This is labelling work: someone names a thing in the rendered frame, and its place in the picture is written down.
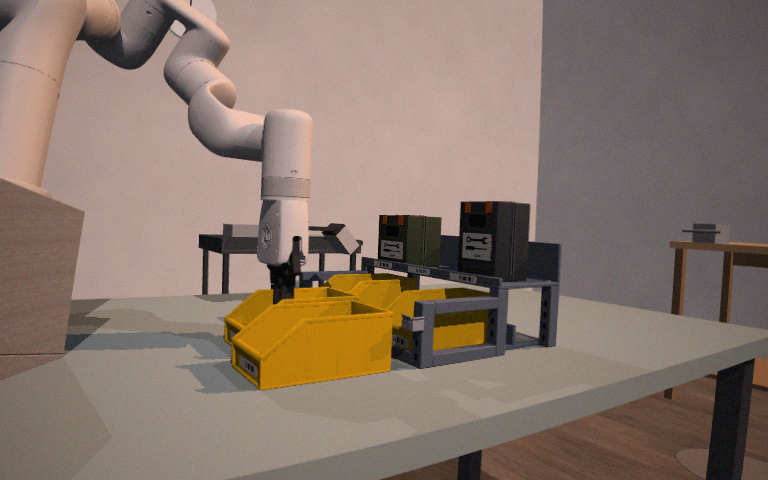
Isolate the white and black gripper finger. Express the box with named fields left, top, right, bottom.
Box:
left=267, top=264, right=277, bottom=289
left=273, top=236, right=301, bottom=305

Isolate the dark grey tool case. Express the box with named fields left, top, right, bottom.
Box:
left=458, top=201, right=530, bottom=282

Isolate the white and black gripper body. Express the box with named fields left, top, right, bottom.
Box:
left=257, top=196, right=310, bottom=266

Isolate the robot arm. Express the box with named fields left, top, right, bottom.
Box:
left=0, top=0, right=313, bottom=198

